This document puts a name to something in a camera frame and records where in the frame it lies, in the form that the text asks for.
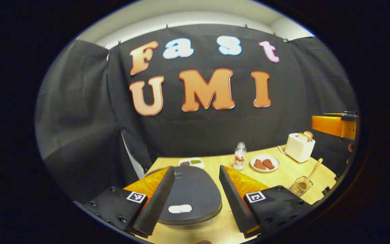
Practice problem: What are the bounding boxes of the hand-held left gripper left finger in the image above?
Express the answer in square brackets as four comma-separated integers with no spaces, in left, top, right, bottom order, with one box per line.
[75,166,176,238]

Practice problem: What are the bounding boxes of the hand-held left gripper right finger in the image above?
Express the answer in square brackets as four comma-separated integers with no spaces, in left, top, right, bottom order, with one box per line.
[219,165,312,238]

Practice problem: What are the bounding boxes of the black silver rice cooker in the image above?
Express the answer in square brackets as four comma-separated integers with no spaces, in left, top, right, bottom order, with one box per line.
[146,166,223,226]

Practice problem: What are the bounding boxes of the wooden spoon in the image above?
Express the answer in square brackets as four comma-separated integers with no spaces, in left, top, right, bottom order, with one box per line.
[297,158,324,196]

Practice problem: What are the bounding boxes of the wire chopstick holder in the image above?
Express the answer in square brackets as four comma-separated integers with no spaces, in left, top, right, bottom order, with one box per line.
[289,176,314,198]

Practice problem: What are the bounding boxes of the white toaster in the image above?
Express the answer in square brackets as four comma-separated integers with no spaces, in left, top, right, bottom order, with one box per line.
[284,133,316,163]

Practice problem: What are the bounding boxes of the clear drink bottle red label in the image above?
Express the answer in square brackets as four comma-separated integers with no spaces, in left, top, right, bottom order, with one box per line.
[233,142,247,170]

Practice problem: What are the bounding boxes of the white divided sauce dish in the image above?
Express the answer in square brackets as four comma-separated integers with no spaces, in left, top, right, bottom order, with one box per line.
[179,158,205,170]

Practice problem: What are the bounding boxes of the white round plate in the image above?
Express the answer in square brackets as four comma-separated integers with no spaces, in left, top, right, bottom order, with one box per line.
[250,154,281,173]

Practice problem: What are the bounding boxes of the black backdrop cloth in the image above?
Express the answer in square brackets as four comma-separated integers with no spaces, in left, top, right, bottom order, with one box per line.
[35,24,360,204]

